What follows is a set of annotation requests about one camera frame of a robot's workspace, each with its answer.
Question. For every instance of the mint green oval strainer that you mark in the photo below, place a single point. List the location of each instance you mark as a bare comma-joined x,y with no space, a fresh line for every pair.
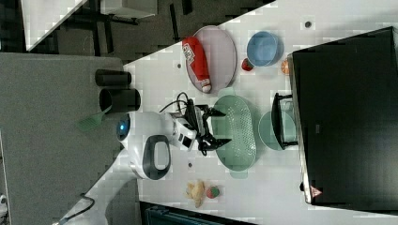
237,125

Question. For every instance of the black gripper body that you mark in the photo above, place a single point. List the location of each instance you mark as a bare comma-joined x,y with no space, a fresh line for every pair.
197,116

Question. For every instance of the green plastic spatula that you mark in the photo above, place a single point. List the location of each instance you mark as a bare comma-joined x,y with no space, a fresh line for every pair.
92,121

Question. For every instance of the blue bowl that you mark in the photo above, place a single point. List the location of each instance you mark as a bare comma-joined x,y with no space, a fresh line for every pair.
264,49

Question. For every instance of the black round pot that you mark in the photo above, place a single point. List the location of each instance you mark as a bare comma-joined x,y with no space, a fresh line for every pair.
119,100

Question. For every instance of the toy orange slice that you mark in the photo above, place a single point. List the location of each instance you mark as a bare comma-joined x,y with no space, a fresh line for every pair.
285,67

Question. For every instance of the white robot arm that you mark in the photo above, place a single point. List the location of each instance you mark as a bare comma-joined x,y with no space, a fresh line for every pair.
144,135

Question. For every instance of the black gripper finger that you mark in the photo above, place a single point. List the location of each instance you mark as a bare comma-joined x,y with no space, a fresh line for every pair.
217,143
214,112

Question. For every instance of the red plush ketchup bottle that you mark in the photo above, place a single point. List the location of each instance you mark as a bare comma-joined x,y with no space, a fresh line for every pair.
197,60

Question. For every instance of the mint green cup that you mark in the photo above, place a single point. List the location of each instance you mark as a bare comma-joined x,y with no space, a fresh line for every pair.
270,139

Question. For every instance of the black cylinder container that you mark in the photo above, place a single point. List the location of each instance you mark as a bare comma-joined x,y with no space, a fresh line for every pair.
107,77

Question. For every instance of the red toy strawberry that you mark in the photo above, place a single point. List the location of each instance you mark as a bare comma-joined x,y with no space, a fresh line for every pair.
246,65

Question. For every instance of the black silver toaster oven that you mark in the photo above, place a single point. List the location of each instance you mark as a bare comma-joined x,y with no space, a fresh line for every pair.
345,105

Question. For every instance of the round grey plate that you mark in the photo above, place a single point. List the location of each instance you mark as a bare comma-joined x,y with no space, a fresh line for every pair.
221,56

